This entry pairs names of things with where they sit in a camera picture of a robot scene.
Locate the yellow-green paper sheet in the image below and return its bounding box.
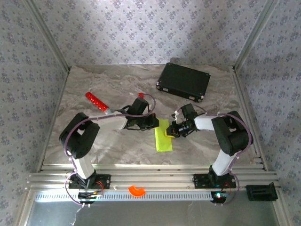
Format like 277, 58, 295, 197
154, 118, 174, 152

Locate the orange curved plastic piece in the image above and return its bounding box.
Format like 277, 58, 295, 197
127, 185, 146, 197

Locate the right controller board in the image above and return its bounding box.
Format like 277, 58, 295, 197
211, 191, 230, 204

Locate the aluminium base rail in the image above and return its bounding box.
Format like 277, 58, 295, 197
25, 163, 282, 191

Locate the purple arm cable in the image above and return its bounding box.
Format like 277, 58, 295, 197
194, 105, 253, 206
63, 93, 157, 207

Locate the controller board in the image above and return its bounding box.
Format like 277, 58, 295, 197
211, 191, 230, 204
78, 191, 104, 204

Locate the left controller board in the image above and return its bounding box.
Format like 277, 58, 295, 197
78, 191, 104, 204

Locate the black hard case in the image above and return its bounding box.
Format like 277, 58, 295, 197
156, 62, 211, 103

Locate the grey metal panel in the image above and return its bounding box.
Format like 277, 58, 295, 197
22, 200, 283, 226

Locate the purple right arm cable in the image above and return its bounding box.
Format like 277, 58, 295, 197
194, 105, 253, 206

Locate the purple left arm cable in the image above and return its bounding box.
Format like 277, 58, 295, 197
63, 93, 157, 207

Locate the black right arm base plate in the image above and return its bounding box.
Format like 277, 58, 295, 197
193, 173, 237, 190

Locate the aluminium frame post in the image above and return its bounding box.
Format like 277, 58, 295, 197
232, 0, 280, 71
23, 0, 71, 73

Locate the grey slotted cable duct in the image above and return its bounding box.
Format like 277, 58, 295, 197
35, 190, 214, 202

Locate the red toy microphone grey head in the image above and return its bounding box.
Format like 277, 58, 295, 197
85, 91, 116, 116

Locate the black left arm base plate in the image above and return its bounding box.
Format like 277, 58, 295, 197
68, 174, 111, 190

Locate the black plastic holder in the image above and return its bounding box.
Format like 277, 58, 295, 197
245, 182, 278, 202

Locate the aluminium side rail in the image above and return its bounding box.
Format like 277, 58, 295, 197
36, 68, 71, 172
231, 67, 269, 171

